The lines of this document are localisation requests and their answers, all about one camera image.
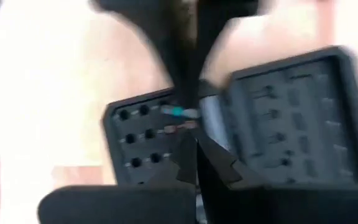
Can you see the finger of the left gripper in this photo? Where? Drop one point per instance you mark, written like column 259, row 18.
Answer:
column 166, row 31
column 216, row 15

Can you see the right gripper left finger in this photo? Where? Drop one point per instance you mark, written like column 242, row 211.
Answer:
column 120, row 205

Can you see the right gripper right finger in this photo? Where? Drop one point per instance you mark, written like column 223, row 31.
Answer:
column 291, row 208

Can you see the teal-collared screwdriver bit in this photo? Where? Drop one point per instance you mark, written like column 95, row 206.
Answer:
column 176, row 111

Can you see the black plastic tool case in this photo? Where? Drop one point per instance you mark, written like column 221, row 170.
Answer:
column 291, row 124

